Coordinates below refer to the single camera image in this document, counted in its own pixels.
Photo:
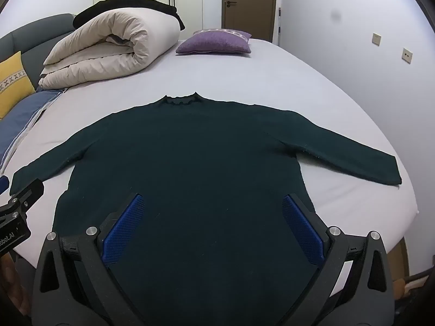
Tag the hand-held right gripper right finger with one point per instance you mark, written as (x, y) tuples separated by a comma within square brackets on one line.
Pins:
[(302, 231)]

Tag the thin stick by door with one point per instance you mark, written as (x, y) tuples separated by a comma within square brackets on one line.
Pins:
[(279, 27)]

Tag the white bed sheet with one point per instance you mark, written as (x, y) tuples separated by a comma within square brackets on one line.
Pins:
[(238, 74)]

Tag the brown door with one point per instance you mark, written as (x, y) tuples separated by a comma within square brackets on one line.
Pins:
[(251, 6)]

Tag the purple pillow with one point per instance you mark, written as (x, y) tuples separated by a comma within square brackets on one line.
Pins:
[(214, 42)]

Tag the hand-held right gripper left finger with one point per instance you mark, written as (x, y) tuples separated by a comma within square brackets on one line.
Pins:
[(124, 227)]

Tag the patterned pillow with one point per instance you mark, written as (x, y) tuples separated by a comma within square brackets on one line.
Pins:
[(238, 33)]

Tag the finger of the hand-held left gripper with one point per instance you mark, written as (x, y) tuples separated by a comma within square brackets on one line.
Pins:
[(29, 192), (2, 185)]

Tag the beige wall socket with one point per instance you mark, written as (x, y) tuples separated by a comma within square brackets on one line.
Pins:
[(407, 55), (376, 38)]

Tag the black cloth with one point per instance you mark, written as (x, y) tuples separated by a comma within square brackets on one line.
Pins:
[(129, 3)]

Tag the blue cloth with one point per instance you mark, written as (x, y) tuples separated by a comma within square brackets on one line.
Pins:
[(23, 115)]

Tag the yellow cushion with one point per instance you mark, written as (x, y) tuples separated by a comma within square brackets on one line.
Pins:
[(12, 78)]

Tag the dark green sweater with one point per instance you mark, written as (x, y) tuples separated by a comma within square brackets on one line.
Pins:
[(204, 159)]

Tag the rolled beige duvet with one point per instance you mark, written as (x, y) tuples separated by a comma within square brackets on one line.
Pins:
[(112, 47)]

